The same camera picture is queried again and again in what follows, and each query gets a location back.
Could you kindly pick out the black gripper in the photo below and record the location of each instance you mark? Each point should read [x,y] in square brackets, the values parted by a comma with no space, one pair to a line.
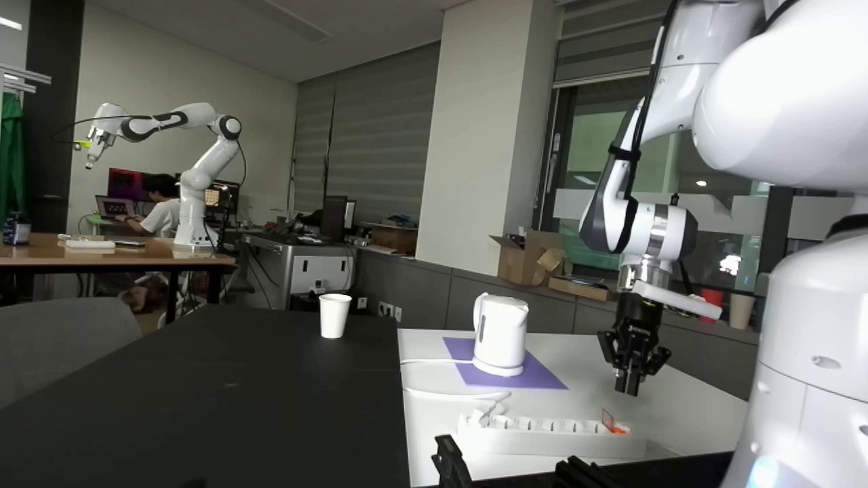
[633,343]

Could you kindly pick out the wooden desk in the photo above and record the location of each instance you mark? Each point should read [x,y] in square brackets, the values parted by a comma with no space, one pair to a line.
[52,252]

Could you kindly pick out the white electric kettle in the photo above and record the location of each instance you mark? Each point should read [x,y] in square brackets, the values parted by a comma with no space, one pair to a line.
[500,329]

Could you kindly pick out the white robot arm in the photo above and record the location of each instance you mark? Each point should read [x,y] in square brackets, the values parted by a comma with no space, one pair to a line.
[768,91]

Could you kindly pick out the white paper cup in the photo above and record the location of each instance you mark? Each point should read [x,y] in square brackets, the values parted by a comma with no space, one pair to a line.
[334,310]

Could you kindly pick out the cardboard box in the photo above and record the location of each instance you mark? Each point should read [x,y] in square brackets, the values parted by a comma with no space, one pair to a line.
[531,257]

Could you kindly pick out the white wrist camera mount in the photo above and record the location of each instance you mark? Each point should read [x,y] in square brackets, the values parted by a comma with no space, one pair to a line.
[683,301]

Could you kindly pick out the grey chair back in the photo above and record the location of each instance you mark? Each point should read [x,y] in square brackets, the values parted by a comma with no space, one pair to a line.
[51,339]

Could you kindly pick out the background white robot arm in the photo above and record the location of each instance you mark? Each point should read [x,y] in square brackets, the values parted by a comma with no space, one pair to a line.
[188,148]

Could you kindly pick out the seated person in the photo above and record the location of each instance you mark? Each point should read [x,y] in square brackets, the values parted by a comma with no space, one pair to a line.
[165,214]

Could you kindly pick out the white power strip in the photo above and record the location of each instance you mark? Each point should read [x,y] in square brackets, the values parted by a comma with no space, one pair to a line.
[526,423]

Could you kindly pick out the grey cabinet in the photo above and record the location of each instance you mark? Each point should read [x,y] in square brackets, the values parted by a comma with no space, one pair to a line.
[283,272]

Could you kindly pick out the dark grey table panel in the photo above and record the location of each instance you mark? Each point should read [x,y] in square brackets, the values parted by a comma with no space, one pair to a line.
[220,398]

